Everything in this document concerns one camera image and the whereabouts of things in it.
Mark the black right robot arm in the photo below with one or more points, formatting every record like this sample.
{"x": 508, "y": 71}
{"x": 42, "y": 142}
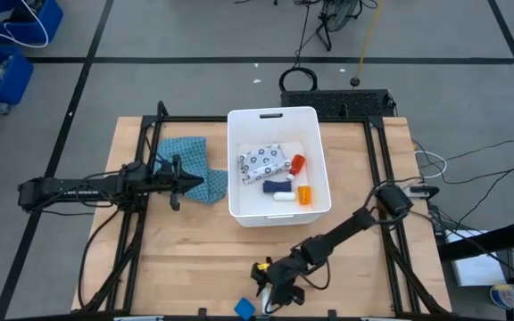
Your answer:
{"x": 342, "y": 229}

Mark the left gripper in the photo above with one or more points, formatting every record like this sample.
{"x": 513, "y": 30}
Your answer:
{"x": 170, "y": 183}

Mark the red pill bottle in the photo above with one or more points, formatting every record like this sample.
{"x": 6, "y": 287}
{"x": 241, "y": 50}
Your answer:
{"x": 297, "y": 165}

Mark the white plastic basket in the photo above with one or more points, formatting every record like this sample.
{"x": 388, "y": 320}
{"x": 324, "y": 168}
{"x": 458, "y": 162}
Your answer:
{"x": 257, "y": 209}

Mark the teal patterned cloth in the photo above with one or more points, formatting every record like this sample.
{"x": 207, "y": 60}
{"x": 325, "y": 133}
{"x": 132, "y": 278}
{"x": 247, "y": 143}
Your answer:
{"x": 194, "y": 151}

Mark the black aluminium table frame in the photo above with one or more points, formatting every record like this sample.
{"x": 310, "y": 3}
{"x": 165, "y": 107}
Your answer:
{"x": 194, "y": 119}

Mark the white bracket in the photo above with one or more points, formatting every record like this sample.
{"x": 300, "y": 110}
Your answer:
{"x": 386, "y": 318}
{"x": 138, "y": 318}

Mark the bright blue bandage roll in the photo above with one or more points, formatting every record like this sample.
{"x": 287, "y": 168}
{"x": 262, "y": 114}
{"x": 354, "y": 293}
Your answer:
{"x": 244, "y": 308}

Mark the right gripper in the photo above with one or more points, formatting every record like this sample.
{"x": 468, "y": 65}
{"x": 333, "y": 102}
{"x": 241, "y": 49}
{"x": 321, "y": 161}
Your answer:
{"x": 284, "y": 272}

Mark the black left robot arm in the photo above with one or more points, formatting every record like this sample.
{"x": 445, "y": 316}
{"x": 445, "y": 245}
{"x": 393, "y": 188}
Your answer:
{"x": 69, "y": 189}

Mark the small orange block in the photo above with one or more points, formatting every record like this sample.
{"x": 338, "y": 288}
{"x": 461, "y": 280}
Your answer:
{"x": 304, "y": 195}

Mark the blue storage bin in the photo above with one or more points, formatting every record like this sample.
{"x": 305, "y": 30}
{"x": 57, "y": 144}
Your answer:
{"x": 38, "y": 27}
{"x": 11, "y": 84}

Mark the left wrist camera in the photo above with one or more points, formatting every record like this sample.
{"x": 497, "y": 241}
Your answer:
{"x": 135, "y": 171}

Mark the black bar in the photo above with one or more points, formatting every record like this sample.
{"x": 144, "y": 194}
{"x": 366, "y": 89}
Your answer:
{"x": 484, "y": 241}

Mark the white box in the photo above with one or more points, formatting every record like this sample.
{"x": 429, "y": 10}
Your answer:
{"x": 475, "y": 267}

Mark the white gauze roll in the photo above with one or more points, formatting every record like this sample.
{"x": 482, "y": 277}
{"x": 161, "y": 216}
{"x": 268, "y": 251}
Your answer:
{"x": 266, "y": 303}
{"x": 284, "y": 196}

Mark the black perforated metal box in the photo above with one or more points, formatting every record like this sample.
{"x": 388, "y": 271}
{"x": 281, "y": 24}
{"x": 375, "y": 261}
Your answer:
{"x": 328, "y": 100}

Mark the white cross-printed gauze packet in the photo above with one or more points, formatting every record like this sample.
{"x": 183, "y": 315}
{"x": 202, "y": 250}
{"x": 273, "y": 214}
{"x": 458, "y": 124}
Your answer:
{"x": 261, "y": 162}

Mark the navy bandage roll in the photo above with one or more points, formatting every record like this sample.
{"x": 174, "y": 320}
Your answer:
{"x": 277, "y": 186}

